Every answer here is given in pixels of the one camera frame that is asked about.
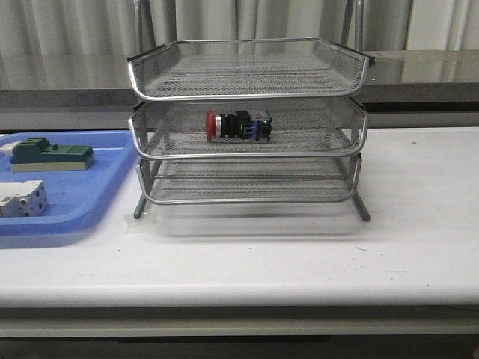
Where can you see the red emergency stop button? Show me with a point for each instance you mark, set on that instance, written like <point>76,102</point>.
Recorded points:
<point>245,124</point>

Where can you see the blue plastic tray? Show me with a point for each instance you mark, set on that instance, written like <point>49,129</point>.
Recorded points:
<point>77,199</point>

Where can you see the grey stone counter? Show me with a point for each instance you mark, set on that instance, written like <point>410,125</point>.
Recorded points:
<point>415,88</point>

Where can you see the green terminal block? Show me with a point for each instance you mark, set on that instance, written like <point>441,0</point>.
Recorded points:
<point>39,154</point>

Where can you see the white circuit breaker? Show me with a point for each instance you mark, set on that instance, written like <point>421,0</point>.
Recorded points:
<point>23,199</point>

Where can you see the white curtain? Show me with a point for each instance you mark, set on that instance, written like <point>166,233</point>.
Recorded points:
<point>108,27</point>

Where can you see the silver wire rack frame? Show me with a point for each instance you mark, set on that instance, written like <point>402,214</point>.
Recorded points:
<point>352,9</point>

